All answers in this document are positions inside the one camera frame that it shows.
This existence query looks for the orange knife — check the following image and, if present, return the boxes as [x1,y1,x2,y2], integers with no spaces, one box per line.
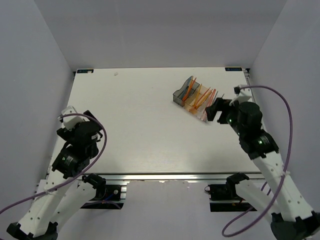
[183,77,197,101]

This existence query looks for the yellow fork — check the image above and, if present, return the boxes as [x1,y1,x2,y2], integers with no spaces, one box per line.
[193,84,202,109]

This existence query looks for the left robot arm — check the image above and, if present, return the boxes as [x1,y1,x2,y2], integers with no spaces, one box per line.
[6,106,107,240]

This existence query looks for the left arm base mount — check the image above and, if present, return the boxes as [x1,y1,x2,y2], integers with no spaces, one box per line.
[81,173,127,210]

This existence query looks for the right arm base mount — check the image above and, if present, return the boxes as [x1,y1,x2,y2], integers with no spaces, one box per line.
[204,172,256,213]

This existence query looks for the clear plastic container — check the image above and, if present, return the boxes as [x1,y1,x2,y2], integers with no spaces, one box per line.
[199,89,224,123]

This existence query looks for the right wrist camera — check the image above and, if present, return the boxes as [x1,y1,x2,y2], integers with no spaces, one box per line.
[229,85,252,106]

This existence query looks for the yellow knife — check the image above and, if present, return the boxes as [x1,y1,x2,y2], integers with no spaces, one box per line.
[186,78,198,98]

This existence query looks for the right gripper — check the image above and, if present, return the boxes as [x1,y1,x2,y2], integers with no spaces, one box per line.
[204,97,245,137]

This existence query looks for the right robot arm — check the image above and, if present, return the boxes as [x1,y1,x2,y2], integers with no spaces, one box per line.
[205,97,320,240]

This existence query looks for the blue knife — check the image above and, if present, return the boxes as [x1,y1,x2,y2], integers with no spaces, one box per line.
[181,76,193,101]

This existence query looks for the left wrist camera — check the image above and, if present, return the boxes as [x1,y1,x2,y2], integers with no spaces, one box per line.
[57,105,85,131]

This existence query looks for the orange plastic container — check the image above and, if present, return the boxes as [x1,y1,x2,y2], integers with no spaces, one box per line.
[184,84,213,115]

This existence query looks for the dark smoke plastic container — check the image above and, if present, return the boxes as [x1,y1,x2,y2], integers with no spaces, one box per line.
[172,76,200,107]

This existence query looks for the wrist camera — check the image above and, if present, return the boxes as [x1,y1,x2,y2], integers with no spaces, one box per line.
[57,105,85,131]
[229,85,252,106]

